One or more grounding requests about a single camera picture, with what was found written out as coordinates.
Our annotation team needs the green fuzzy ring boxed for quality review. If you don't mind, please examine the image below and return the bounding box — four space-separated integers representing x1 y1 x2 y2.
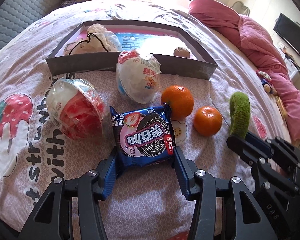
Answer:
228 91 251 140

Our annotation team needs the orange tangerine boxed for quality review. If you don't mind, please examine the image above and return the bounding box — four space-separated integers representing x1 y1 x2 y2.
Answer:
193 106 223 137
161 85 194 120

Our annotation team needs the red white snack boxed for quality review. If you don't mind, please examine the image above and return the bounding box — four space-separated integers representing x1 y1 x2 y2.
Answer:
46 78 106 141

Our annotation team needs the blue cookie snack packet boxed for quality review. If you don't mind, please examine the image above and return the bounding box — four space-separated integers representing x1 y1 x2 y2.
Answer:
110 105 175 174

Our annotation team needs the walnut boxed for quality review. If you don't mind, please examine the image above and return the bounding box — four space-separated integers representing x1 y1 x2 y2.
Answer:
173 47 191 59

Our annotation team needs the white blue snack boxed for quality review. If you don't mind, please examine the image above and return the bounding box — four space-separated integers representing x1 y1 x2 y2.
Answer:
116 50 161 104

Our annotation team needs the white drawstring cloth pouch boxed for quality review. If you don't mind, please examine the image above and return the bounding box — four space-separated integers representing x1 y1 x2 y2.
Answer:
63 23 123 55

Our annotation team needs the small doll toy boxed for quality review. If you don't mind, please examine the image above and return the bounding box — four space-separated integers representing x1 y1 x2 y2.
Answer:
256 70 277 96

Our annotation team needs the white bedside cabinet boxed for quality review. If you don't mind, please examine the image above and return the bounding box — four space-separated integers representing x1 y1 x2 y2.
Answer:
279 48 300 83

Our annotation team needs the pink quilted blanket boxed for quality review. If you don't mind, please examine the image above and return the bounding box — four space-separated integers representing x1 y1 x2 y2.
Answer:
189 0 300 143

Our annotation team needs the black flat television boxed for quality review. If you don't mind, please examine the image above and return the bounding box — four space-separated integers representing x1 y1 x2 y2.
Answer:
273 13 300 56

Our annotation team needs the dark shallow cardboard box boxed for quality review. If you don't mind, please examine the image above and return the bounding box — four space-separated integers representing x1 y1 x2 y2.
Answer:
46 20 217 81

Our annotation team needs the pink strawberry print bedspread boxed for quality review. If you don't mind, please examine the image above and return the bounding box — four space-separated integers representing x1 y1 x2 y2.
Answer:
0 0 291 239

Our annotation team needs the pink blue book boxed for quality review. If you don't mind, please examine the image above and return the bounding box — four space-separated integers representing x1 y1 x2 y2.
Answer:
72 30 196 59

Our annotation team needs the grey quilted headboard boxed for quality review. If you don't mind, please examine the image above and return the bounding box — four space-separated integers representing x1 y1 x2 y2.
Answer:
0 0 62 50

